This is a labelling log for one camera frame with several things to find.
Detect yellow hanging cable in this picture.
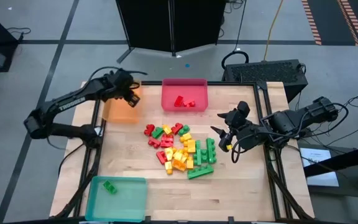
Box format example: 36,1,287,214
263,0,284,62

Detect long green toy block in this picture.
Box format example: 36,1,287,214
206,138,218,164
194,139,203,166
187,164,215,180

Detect red translucent plastic bin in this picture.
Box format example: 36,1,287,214
161,78,209,113

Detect black folding screen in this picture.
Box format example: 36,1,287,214
115,0,229,65

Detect orange translucent plastic bin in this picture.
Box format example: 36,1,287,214
102,81,143,124

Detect black hanging cable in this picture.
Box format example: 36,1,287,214
221,0,250,72

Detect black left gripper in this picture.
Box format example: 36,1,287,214
109,68,141,108

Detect black floor cable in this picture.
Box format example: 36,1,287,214
6,27,32,43

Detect black stand bar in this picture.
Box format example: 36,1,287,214
303,142,358,178

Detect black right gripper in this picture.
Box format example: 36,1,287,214
210,101,251,153

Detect black computer tower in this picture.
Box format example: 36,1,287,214
221,58,309,103

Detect teal translucent plastic bin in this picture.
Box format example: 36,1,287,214
85,175,149,222

